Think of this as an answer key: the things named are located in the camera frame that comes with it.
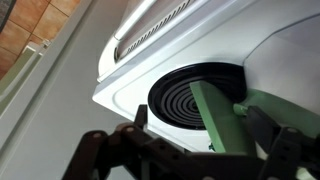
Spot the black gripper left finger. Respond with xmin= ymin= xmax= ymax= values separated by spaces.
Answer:
xmin=61 ymin=104 xmax=158 ymax=180

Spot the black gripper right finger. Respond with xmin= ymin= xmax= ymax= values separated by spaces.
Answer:
xmin=244 ymin=105 xmax=320 ymax=180

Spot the green bin lid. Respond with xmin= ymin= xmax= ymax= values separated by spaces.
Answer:
xmin=189 ymin=79 xmax=258 ymax=158

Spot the black coil burner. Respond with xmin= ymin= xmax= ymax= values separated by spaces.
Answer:
xmin=147 ymin=62 xmax=249 ymax=131

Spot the white electric stove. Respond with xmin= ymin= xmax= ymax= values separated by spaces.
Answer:
xmin=92 ymin=0 xmax=320 ymax=154

